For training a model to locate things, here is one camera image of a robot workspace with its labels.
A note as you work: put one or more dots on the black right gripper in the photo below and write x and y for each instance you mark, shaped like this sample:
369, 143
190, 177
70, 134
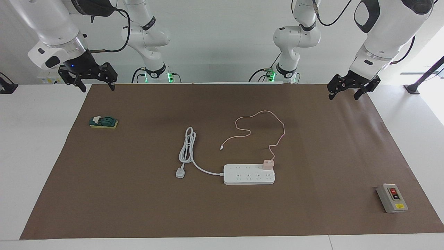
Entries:
86, 69

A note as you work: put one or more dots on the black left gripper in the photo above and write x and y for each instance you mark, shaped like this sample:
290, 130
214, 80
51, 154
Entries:
348, 82

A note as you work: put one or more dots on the pink charger adapter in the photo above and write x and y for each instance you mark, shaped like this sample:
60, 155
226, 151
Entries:
267, 165

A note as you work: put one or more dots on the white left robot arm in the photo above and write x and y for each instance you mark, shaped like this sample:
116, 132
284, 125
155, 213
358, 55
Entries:
385, 34

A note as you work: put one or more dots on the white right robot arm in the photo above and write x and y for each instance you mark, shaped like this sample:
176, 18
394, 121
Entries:
52, 24

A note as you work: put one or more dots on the white power strip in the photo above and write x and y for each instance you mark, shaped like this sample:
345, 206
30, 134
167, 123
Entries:
249, 175

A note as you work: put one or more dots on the white box yellow labels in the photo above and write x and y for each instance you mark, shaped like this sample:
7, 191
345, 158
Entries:
47, 80

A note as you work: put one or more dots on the grey push button box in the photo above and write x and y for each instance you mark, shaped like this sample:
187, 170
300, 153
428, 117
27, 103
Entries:
392, 199

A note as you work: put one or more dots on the brown paper mat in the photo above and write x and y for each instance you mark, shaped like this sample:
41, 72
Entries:
222, 208

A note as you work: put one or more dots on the green knife switch yellow base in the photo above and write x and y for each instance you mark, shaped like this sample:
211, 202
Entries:
104, 121

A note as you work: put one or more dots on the black clamp mount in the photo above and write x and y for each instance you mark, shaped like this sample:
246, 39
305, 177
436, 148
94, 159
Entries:
7, 88

